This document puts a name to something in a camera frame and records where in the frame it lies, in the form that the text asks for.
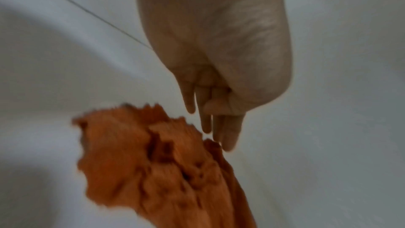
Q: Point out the person's left hand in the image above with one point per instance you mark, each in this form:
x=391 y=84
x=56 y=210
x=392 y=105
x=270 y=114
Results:
x=215 y=34

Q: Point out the red cleaning cloth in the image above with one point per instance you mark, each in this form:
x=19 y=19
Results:
x=158 y=167

